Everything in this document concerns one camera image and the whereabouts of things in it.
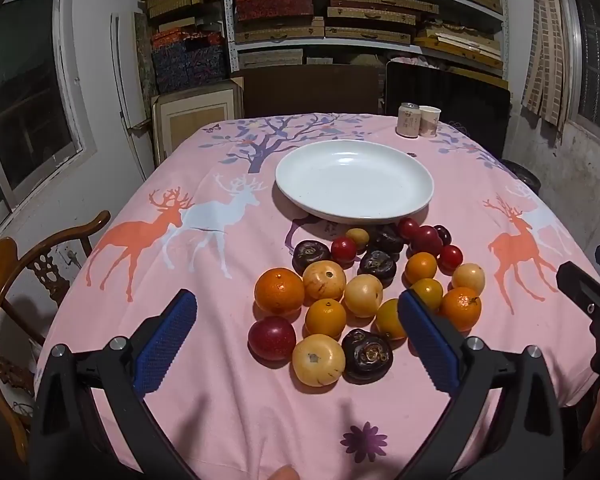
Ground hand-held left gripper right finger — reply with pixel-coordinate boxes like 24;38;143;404
397;288;566;480

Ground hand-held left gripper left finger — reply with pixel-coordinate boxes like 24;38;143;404
30;288;199;480

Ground orange with green stem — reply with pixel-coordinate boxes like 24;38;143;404
440;287;482;332

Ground dark purple mangosteen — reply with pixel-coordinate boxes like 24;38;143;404
367;226;406;256
292;240;331;273
358;250;397;283
341;329;394;383

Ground yellow round pear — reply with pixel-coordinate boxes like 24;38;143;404
302;260;347;302
451;263;486;296
291;334;346;387
343;274;384;318

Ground small red plum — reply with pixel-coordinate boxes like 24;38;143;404
396;217;421;241
330;237;358;265
437;245;464;273
409;225;443;257

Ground large red plum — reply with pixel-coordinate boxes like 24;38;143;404
247;316;297;362

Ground large orange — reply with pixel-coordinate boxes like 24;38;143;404
254;268;306;315

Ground white plate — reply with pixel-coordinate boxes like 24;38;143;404
275;139;434;223

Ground pink deer print tablecloth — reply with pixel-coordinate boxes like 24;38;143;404
34;112;600;480

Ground black round object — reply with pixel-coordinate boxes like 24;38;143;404
500;160;541;191

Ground mesh covered window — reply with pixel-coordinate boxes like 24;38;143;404
560;0;600;156

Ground beige woven curtain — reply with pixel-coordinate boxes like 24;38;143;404
521;0;576;128

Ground paper cup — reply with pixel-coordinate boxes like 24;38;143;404
418;105;441;139

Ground black glossy panel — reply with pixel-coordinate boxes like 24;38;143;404
385;60;512;158

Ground beige framed panel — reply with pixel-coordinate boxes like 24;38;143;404
151;85;244;166

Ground pink drink can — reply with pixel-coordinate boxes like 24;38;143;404
397;102;422;138

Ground white leaning board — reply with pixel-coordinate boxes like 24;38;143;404
111;12;156;181

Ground pink cloth bundle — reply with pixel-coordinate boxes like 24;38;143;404
389;55;451;70

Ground tall pile of gift boxes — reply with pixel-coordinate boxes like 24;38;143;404
140;0;228;93

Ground dark brown board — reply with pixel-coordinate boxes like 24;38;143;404
242;65;386;118

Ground grey patterned slab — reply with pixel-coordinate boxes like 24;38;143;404
134;12;159;98

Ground white framed glass window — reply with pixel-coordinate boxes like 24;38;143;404
0;0;98;221

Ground white metal shelf unit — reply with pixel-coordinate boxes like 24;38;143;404
221;0;510;83

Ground rows of flat gift boxes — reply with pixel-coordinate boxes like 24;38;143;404
230;0;506;78

